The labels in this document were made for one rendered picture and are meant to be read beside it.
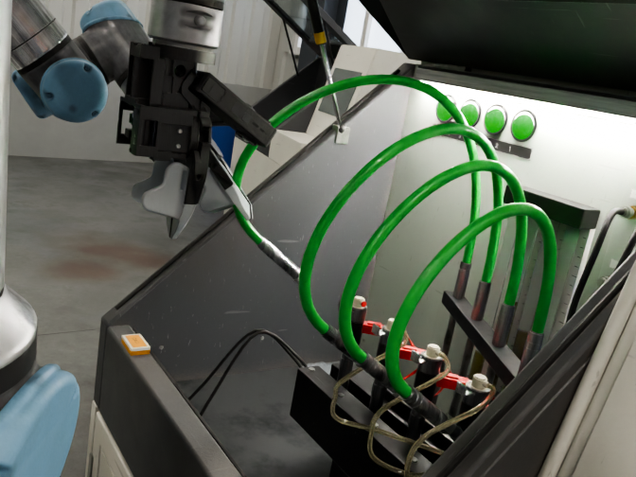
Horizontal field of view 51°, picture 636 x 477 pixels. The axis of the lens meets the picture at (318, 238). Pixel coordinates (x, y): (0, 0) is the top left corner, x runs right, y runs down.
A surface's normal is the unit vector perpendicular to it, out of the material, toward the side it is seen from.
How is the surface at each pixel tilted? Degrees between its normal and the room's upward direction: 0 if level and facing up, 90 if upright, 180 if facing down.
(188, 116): 90
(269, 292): 90
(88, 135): 90
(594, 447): 76
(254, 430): 0
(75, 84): 90
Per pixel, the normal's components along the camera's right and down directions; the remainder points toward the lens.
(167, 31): -0.25, 0.22
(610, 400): -0.77, -0.23
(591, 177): -0.83, 0.00
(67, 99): 0.44, 0.30
